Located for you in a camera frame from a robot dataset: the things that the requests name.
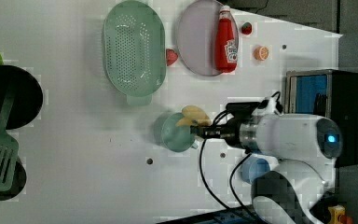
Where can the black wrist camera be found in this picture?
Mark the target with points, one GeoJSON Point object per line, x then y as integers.
{"type": "Point", "coordinates": [241, 109]}

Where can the red plush strawberry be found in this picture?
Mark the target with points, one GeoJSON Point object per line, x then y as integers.
{"type": "Point", "coordinates": [171, 57]}

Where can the orange slice toy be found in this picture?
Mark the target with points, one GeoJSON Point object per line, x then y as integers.
{"type": "Point", "coordinates": [261, 53]}

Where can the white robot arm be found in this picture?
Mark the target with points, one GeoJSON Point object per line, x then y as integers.
{"type": "Point", "coordinates": [306, 148]}

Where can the red plush ketchup bottle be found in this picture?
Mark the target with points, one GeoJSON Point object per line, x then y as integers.
{"type": "Point", "coordinates": [226, 51]}

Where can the blue metal frame rail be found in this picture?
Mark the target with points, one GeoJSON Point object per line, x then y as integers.
{"type": "Point", "coordinates": [236, 215]}

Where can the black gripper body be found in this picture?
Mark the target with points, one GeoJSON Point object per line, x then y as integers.
{"type": "Point", "coordinates": [239, 133]}

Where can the blue cup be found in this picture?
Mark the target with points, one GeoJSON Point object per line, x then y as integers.
{"type": "Point", "coordinates": [252, 168]}

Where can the small red strawberry toy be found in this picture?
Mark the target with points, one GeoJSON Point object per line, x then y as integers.
{"type": "Point", "coordinates": [247, 28]}

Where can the silver toaster oven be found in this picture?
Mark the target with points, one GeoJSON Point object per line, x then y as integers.
{"type": "Point", "coordinates": [329, 93]}

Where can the green perforated colander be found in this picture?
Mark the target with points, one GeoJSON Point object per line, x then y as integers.
{"type": "Point", "coordinates": [134, 53]}

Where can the small black round pan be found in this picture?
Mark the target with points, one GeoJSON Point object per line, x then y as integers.
{"type": "Point", "coordinates": [18, 184]}

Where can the green slotted spatula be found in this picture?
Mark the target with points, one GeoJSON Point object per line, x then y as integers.
{"type": "Point", "coordinates": [9, 146]}

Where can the large black round pan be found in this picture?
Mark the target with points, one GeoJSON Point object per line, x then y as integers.
{"type": "Point", "coordinates": [28, 98]}

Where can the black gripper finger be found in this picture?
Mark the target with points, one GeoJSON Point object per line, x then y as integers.
{"type": "Point", "coordinates": [205, 135]}
{"type": "Point", "coordinates": [201, 128]}

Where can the green mug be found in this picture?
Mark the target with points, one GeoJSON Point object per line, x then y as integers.
{"type": "Point", "coordinates": [175, 138]}

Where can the lavender round plate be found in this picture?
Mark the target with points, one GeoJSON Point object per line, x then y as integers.
{"type": "Point", "coordinates": [196, 34]}

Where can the yellow plush peeled banana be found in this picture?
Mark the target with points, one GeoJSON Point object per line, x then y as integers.
{"type": "Point", "coordinates": [193, 116]}

